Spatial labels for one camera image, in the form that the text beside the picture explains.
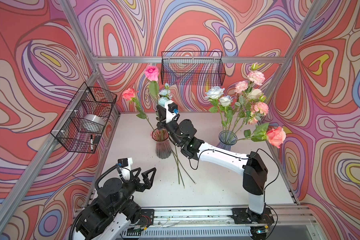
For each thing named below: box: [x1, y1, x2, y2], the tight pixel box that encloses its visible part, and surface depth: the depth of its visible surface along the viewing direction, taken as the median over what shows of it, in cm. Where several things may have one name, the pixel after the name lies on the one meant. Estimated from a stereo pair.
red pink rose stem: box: [121, 88, 156, 133], surface depth 74 cm
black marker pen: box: [90, 134, 94, 152], surface depth 74 cm
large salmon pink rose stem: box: [237, 122, 286, 149], surface depth 56 cm
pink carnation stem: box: [234, 62, 266, 121], surface depth 69 cm
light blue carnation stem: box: [158, 83, 172, 107], surface depth 79 cm
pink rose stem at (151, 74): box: [144, 65, 160, 114], surface depth 54 cm
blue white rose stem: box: [219, 95, 234, 139], surface depth 76 cm
